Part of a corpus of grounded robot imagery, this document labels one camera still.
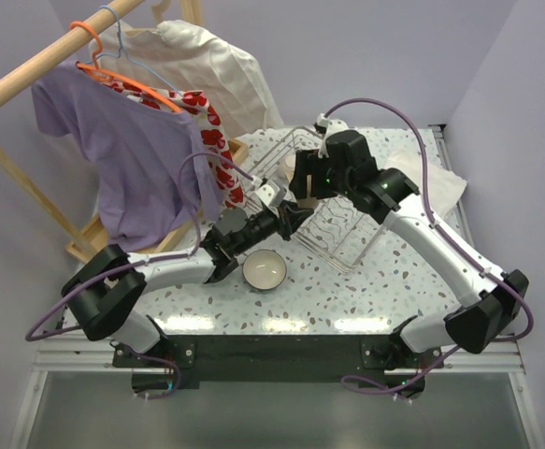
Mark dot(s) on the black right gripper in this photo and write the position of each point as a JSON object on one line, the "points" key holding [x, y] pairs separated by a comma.
{"points": [[305, 161]]}

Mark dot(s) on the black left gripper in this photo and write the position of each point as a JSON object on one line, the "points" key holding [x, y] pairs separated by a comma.
{"points": [[280, 221]]}

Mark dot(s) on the cream floral bowl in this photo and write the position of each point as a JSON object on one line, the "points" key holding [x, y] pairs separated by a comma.
{"points": [[309, 201]]}

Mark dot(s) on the teal white dotted bowl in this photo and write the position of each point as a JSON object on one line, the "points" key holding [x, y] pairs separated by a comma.
{"points": [[264, 270]]}

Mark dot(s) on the small white bowl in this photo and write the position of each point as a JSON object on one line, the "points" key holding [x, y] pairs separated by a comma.
{"points": [[287, 167]]}

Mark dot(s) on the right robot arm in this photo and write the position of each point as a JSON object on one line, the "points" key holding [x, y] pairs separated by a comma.
{"points": [[489, 297]]}

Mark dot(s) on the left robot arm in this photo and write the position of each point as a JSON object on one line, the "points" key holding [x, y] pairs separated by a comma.
{"points": [[104, 293]]}

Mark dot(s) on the wooden clothes rack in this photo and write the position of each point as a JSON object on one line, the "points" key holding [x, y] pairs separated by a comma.
{"points": [[31, 243]]}

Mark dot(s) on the red floral cloth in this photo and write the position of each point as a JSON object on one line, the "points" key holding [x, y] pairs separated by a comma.
{"points": [[209, 123]]}

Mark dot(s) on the purple t-shirt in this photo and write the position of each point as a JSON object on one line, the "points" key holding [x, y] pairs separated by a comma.
{"points": [[150, 162]]}

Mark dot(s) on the white folded cloth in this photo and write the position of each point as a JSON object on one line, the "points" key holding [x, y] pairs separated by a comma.
{"points": [[445, 187]]}

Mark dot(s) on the white shirt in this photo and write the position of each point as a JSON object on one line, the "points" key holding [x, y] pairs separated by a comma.
{"points": [[195, 59]]}

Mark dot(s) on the orange hanger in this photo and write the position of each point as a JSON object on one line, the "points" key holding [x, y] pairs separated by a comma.
{"points": [[95, 71]]}

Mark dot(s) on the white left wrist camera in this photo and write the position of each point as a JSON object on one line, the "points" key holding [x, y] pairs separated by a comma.
{"points": [[268, 192]]}

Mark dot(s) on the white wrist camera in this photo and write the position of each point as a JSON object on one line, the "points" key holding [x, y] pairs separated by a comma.
{"points": [[268, 192], [327, 127]]}

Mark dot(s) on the wire dish rack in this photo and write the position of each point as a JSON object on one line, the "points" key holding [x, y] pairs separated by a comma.
{"points": [[336, 232]]}

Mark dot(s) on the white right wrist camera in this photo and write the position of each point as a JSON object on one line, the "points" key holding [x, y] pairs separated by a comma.
{"points": [[327, 127]]}

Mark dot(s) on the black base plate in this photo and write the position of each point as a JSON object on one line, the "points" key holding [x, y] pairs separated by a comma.
{"points": [[276, 355]]}

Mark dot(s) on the blue wire hanger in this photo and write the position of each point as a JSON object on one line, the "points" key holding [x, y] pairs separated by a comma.
{"points": [[115, 49]]}

